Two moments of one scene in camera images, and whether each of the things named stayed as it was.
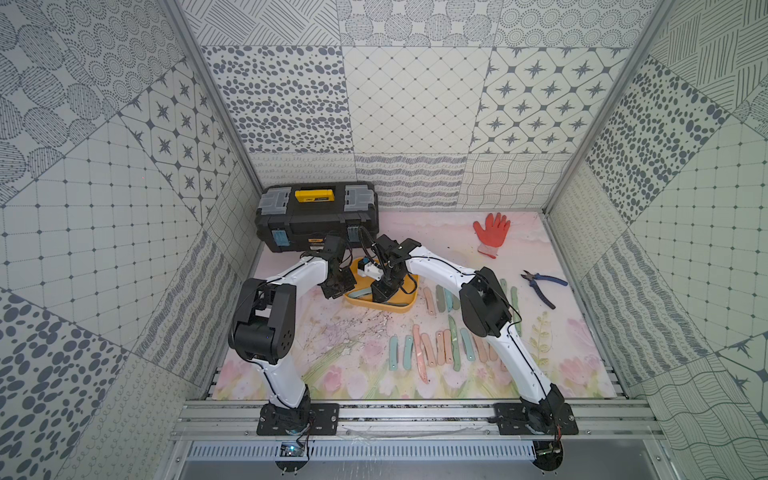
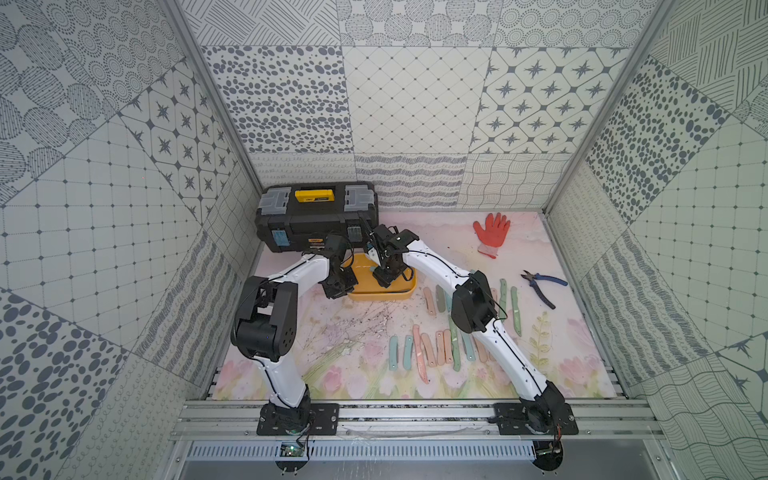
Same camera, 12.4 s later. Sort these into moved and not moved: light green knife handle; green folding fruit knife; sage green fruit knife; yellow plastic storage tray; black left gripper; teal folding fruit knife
Moved: yellow plastic storage tray; light green knife handle
Not moved: teal folding fruit knife; black left gripper; green folding fruit knife; sage green fruit knife
